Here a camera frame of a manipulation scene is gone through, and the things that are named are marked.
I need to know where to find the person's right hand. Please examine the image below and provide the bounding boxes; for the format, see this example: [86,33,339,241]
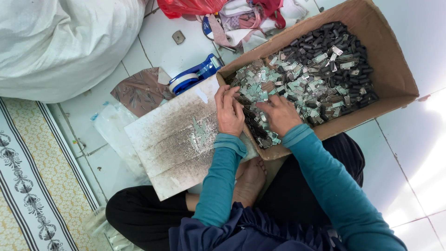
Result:
[256,94,304,137]

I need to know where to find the person's left hand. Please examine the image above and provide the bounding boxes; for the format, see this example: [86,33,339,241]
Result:
[214,85,245,137]

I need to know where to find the blue tape dispenser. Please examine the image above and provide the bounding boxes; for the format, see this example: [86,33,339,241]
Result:
[169,53,224,96]

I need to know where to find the heap of small metal plates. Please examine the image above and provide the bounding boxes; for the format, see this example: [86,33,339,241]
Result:
[228,45,366,149]

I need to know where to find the white tape roll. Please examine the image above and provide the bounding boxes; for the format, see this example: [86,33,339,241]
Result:
[169,73,199,93]

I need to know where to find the dirty white board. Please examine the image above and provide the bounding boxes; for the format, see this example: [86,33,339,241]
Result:
[124,74,259,201]

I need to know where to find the pile of mixed cloths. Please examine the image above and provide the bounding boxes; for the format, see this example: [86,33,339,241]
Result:
[197,0,309,53]

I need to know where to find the person's bare foot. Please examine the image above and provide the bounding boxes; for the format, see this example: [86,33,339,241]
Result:
[232,156,268,208]

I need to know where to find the brown floral fabric piece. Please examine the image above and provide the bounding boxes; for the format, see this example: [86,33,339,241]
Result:
[110,67,176,118]

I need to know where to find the red plastic bag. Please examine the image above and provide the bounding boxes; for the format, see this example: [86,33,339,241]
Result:
[157,0,229,19]

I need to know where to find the heap of black tube pieces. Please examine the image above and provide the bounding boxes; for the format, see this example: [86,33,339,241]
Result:
[268,21,379,117]

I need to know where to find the clear plastic bag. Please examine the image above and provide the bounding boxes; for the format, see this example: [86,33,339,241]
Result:
[90,101,151,185]

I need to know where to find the brown cardboard box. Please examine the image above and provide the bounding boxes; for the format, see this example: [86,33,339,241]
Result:
[216,0,420,161]

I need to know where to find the person's navy pleated garment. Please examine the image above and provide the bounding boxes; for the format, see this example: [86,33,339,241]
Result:
[169,201,349,251]

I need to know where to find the person's black trousers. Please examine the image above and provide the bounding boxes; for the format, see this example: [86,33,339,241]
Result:
[105,132,366,251]

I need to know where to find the large white sack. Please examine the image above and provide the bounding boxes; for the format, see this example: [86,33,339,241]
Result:
[0,0,147,104]

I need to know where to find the yellow patterned floor mat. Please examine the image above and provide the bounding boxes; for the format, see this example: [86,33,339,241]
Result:
[0,97,113,251]

